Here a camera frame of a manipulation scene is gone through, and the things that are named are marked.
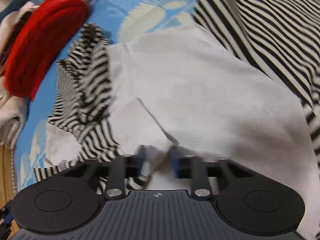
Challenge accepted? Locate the blue patterned bed mat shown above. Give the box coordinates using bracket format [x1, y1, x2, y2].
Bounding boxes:
[12, 0, 195, 191]

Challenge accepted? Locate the red folded blanket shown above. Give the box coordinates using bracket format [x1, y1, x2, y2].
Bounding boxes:
[4, 0, 89, 99]

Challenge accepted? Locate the cream folded quilt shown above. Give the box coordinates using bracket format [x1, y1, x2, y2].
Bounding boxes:
[1, 2, 33, 150]

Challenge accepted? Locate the striped white small shirt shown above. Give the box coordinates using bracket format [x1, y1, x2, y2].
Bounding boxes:
[34, 0, 319, 239]

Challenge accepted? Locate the wooden headboard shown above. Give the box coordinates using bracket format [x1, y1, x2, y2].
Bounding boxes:
[0, 144, 20, 230]

